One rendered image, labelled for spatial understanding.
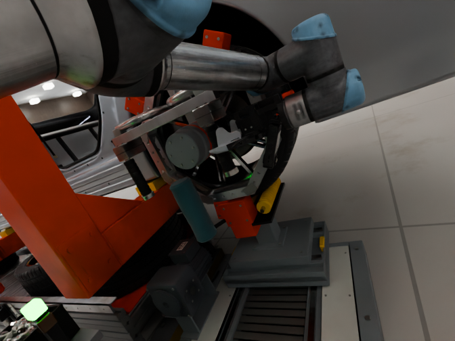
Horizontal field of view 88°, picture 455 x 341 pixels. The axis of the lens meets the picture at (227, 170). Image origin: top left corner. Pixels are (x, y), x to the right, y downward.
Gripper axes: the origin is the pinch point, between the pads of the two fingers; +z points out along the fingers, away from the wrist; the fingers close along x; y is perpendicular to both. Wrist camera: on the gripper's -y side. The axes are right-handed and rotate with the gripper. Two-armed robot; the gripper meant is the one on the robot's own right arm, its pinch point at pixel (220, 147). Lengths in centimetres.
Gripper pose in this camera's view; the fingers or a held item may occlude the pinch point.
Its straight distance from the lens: 65.1
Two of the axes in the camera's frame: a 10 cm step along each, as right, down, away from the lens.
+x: -3.6, 4.0, -8.5
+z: -8.4, 2.5, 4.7
